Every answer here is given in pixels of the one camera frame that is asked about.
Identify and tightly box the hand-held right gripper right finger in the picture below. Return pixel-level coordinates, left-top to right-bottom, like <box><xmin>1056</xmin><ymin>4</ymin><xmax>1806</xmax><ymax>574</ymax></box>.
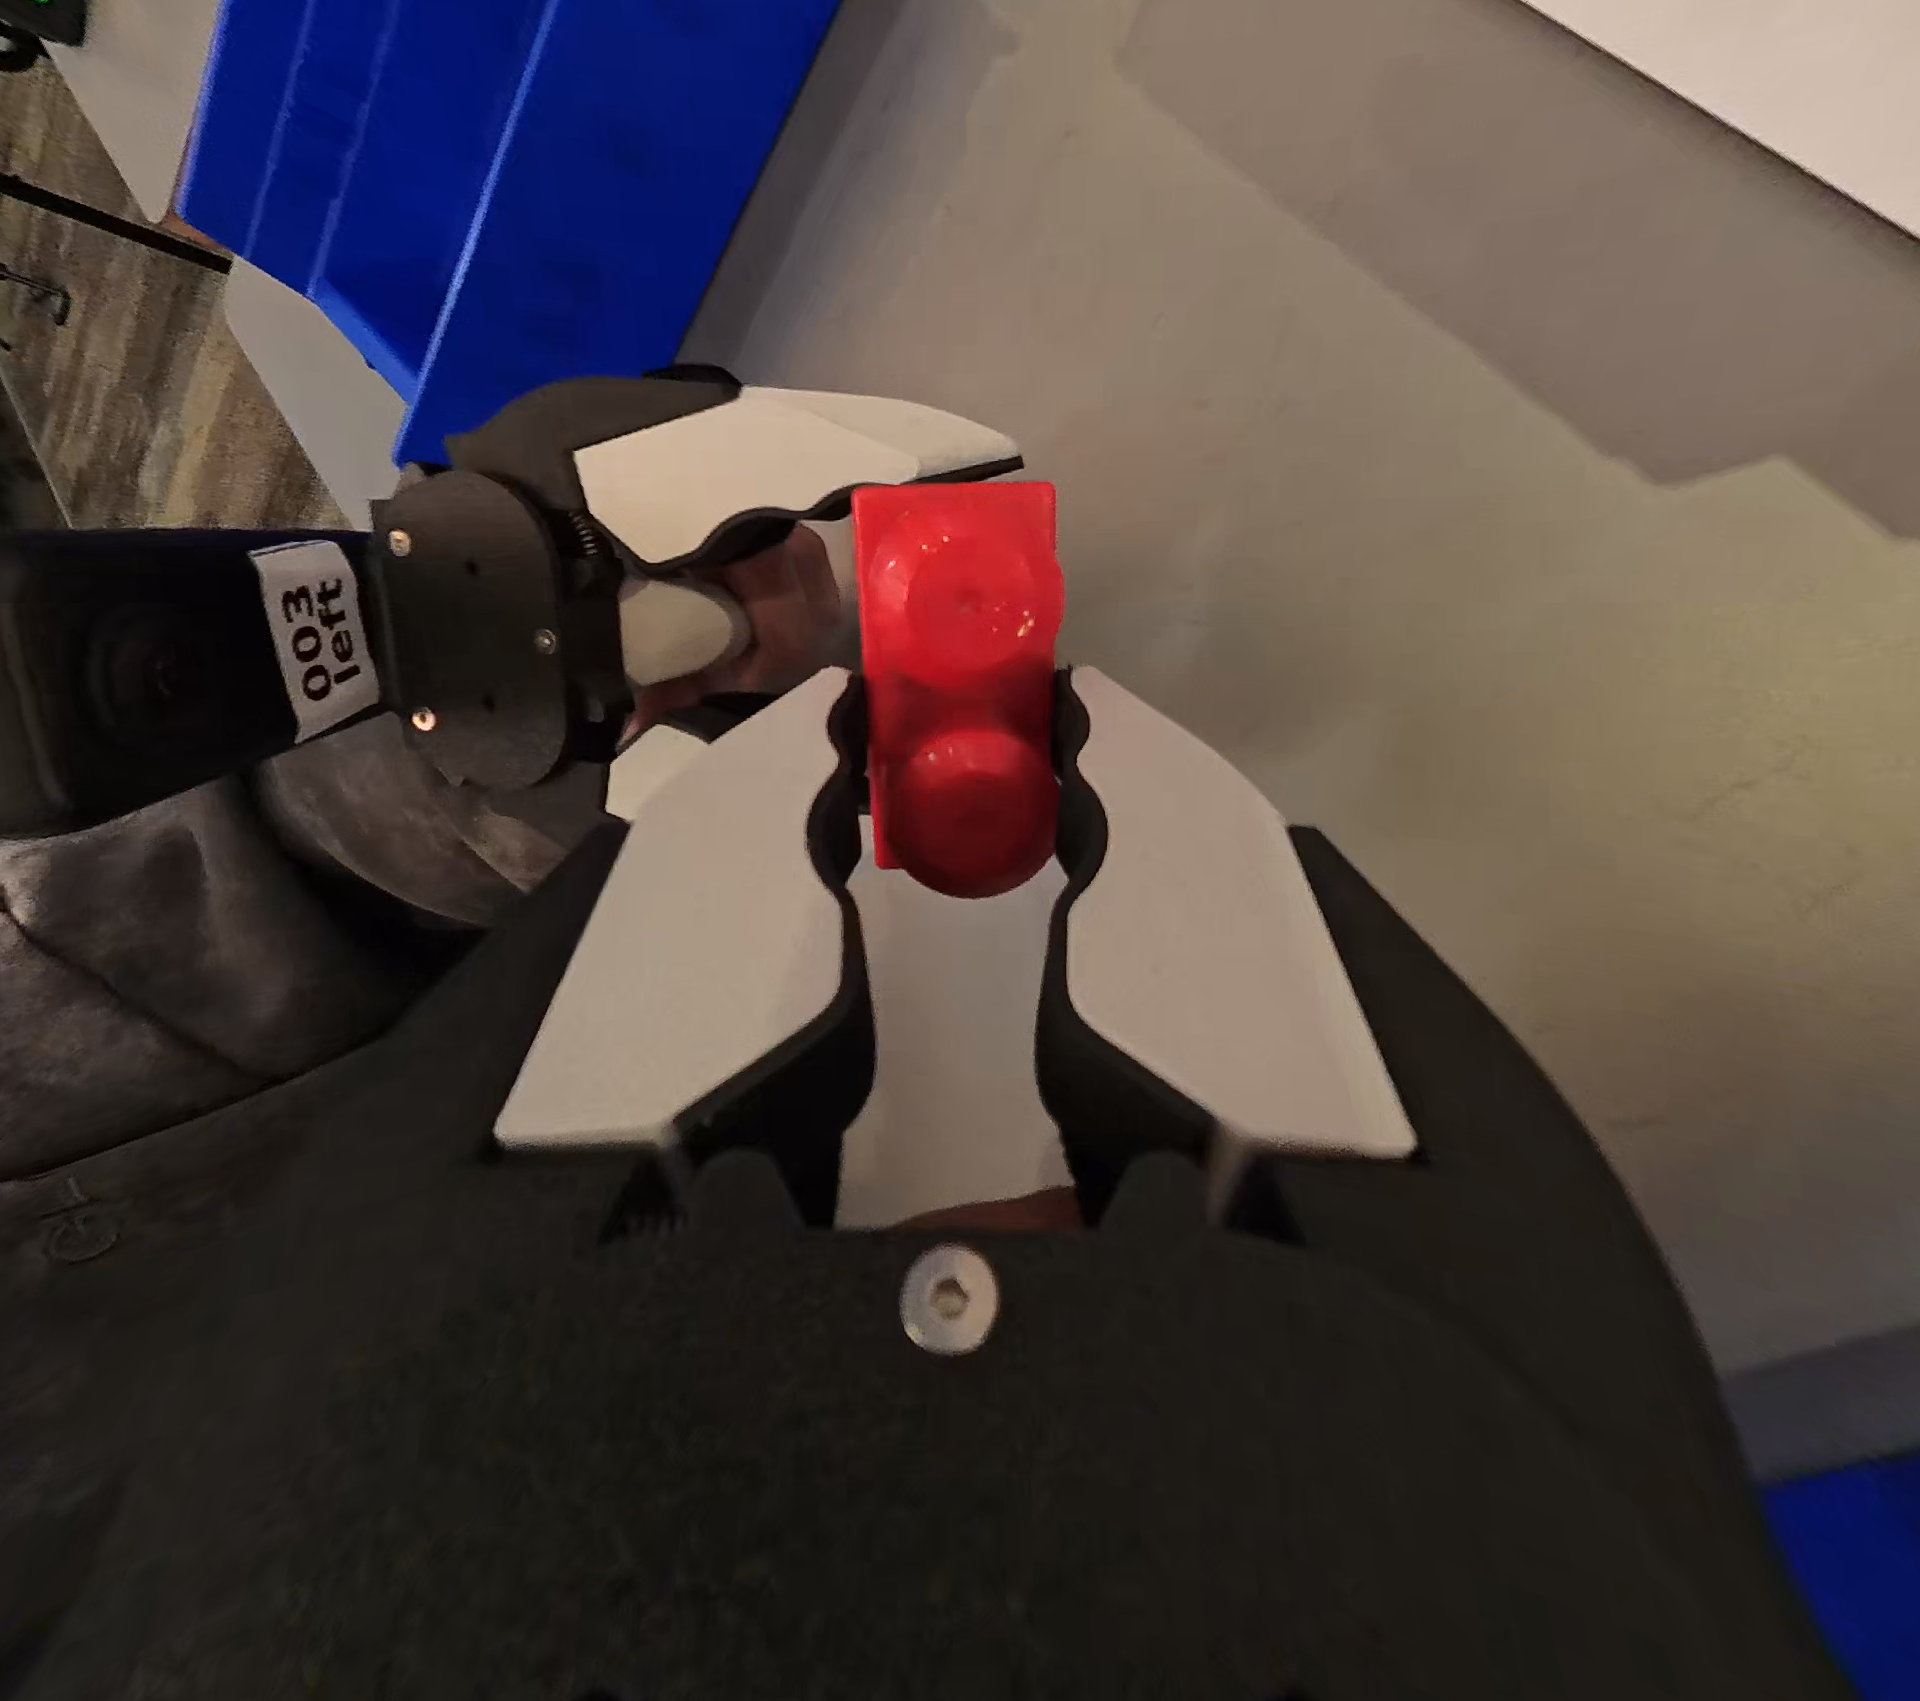
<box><xmin>1034</xmin><ymin>667</ymin><xmax>1421</xmax><ymax>1231</ymax></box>

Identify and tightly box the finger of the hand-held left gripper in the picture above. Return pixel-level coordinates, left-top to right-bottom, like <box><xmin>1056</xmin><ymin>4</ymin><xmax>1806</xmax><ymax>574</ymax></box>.
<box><xmin>575</xmin><ymin>389</ymin><xmax>1027</xmax><ymax>571</ymax></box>
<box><xmin>604</xmin><ymin>726</ymin><xmax>711</xmax><ymax>820</ymax></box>

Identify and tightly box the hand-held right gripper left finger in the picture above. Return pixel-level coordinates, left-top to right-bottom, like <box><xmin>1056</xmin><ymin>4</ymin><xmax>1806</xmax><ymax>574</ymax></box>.
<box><xmin>492</xmin><ymin>667</ymin><xmax>880</xmax><ymax>1222</ymax></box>

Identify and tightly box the red two-stud toy block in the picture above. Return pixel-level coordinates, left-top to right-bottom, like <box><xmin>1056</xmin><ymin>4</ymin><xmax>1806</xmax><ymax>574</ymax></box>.
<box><xmin>850</xmin><ymin>480</ymin><xmax>1064</xmax><ymax>900</ymax></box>

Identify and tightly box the blue plastic storage bin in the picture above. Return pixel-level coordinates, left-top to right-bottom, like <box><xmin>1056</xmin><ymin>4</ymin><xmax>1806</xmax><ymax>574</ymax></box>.
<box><xmin>1763</xmin><ymin>1453</ymin><xmax>1920</xmax><ymax>1701</ymax></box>
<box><xmin>177</xmin><ymin>0</ymin><xmax>901</xmax><ymax>464</ymax></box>

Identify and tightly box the grey desk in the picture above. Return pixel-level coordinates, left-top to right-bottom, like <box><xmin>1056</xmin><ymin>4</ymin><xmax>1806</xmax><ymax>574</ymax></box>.
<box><xmin>90</xmin><ymin>0</ymin><xmax>1920</xmax><ymax>1479</ymax></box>

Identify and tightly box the person's left hand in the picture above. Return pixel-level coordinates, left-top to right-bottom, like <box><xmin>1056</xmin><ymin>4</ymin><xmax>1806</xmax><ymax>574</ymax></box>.
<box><xmin>618</xmin><ymin>523</ymin><xmax>854</xmax><ymax>747</ymax></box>

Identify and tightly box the person's right hand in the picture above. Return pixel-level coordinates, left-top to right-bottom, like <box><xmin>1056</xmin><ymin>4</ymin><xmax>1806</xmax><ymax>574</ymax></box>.
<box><xmin>901</xmin><ymin>1191</ymin><xmax>1082</xmax><ymax>1234</ymax></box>

